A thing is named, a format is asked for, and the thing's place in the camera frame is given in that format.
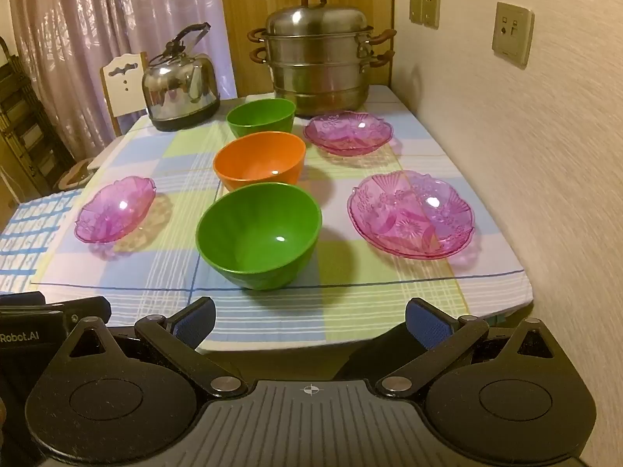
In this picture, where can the large round pink glass plate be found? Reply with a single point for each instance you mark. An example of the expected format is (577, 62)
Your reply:
(411, 214)

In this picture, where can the pale purple curtain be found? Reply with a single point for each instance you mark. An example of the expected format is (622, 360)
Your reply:
(97, 19)

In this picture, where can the small green bowl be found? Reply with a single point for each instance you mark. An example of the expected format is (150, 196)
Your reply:
(260, 116)

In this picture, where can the large green bowl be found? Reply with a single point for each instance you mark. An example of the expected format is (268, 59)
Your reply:
(258, 233)

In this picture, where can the blue white checked cloth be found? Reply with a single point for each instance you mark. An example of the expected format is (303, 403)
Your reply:
(34, 238)

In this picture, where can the white wooden chair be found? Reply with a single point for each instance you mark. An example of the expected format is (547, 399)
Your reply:
(121, 82)

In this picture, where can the beige wall socket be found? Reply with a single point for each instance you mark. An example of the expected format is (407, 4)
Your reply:
(511, 34)

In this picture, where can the oval pink glass plate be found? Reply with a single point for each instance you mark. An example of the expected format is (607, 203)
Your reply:
(114, 211)

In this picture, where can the beige round container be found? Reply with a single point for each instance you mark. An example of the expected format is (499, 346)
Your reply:
(75, 172)

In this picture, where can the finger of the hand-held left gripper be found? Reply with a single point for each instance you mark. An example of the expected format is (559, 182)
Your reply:
(90, 309)

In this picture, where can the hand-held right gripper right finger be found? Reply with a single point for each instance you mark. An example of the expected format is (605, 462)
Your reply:
(428, 326)

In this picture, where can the small round pink glass plate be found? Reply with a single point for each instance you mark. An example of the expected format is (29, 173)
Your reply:
(348, 131)

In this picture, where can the stainless steel kettle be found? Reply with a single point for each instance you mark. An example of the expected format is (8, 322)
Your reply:
(180, 92)

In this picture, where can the checked pastel tablecloth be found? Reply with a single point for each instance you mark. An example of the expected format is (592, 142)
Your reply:
(370, 296)

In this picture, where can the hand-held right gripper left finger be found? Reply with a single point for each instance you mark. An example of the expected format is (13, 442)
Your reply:
(193, 325)

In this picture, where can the orange bowl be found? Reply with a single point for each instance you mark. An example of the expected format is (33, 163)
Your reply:
(258, 160)

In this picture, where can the dark wooden shelf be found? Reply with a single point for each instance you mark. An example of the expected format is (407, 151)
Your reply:
(29, 126)

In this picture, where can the stainless steel steamer pot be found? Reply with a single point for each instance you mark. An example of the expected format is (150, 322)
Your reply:
(319, 63)

